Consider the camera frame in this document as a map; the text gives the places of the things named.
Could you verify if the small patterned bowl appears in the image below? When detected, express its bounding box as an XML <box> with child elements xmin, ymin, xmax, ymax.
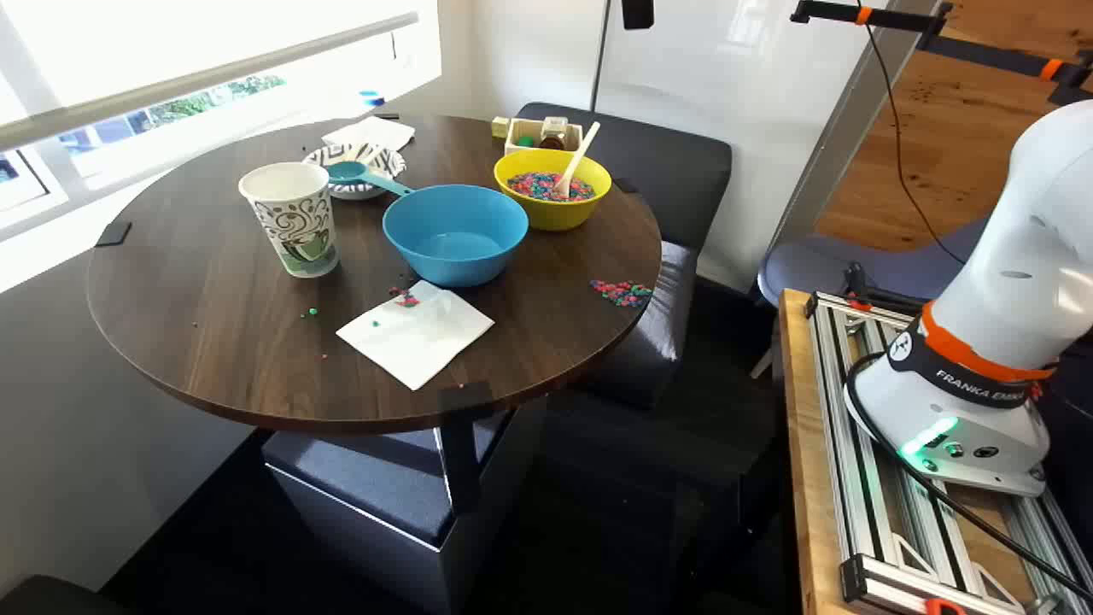
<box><xmin>301</xmin><ymin>139</ymin><xmax>411</xmax><ymax>206</ymax></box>

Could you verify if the light wooden box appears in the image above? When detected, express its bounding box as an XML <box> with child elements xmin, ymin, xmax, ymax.
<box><xmin>488</xmin><ymin>114</ymin><xmax>589</xmax><ymax>156</ymax></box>

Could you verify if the thin black tripod cable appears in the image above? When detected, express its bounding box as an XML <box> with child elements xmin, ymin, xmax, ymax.
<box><xmin>864</xmin><ymin>21</ymin><xmax>969</xmax><ymax>270</ymax></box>

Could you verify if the teal plastic scoop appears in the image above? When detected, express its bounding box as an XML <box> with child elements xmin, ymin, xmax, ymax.
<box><xmin>323</xmin><ymin>156</ymin><xmax>416</xmax><ymax>200</ymax></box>

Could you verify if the blue bowl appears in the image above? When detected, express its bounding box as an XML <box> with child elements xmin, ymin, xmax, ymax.
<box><xmin>378</xmin><ymin>181</ymin><xmax>533</xmax><ymax>290</ymax></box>

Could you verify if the white paper napkin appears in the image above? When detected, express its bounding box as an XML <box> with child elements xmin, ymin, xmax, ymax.
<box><xmin>332</xmin><ymin>276</ymin><xmax>499</xmax><ymax>391</ymax></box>

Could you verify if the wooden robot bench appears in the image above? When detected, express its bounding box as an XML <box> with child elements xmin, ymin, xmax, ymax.
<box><xmin>777</xmin><ymin>288</ymin><xmax>861</xmax><ymax>615</ymax></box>

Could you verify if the yellow bowl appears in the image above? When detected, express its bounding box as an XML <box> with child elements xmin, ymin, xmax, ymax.
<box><xmin>488</xmin><ymin>147</ymin><xmax>615</xmax><ymax>237</ymax></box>

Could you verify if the black orange bench clamp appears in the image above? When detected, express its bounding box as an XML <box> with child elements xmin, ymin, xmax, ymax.
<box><xmin>837</xmin><ymin>260</ymin><xmax>903</xmax><ymax>316</ymax></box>

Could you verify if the folded patterned napkin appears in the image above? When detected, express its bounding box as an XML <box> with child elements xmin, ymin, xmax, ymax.
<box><xmin>320</xmin><ymin>114</ymin><xmax>421</xmax><ymax>162</ymax></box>

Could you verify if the aluminium profile robot mount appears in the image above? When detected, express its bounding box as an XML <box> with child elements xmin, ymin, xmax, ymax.
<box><xmin>799</xmin><ymin>288</ymin><xmax>1093</xmax><ymax>615</ymax></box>

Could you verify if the blue grey chair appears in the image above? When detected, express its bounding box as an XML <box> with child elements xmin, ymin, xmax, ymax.
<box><xmin>754</xmin><ymin>219</ymin><xmax>994</xmax><ymax>315</ymax></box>

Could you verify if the dark upholstered armchair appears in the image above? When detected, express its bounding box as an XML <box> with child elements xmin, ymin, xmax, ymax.
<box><xmin>516</xmin><ymin>100</ymin><xmax>736</xmax><ymax>413</ymax></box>

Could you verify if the colourful beads filling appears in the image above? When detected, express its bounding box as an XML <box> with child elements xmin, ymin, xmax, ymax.
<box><xmin>504</xmin><ymin>168</ymin><xmax>599</xmax><ymax>206</ymax></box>

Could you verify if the spilled colourful beads pile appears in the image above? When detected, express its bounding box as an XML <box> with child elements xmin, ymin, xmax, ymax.
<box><xmin>589</xmin><ymin>274</ymin><xmax>656</xmax><ymax>315</ymax></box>

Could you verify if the black camera tripod arm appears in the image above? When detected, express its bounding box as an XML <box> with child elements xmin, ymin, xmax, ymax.
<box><xmin>789</xmin><ymin>0</ymin><xmax>1093</xmax><ymax>114</ymax></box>

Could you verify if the patterned paper cup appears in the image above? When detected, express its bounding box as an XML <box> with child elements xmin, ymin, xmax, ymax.
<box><xmin>235</xmin><ymin>156</ymin><xmax>343</xmax><ymax>284</ymax></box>

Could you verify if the black metal table frame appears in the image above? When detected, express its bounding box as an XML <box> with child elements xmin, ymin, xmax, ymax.
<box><xmin>436</xmin><ymin>406</ymin><xmax>484</xmax><ymax>520</ymax></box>

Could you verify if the black table edge bracket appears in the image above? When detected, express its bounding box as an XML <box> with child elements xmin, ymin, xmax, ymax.
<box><xmin>91</xmin><ymin>219</ymin><xmax>136</xmax><ymax>250</ymax></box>
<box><xmin>436</xmin><ymin>382</ymin><xmax>496</xmax><ymax>416</ymax></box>

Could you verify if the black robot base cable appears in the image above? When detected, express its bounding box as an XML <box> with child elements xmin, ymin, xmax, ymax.
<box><xmin>841</xmin><ymin>345</ymin><xmax>1093</xmax><ymax>609</ymax></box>

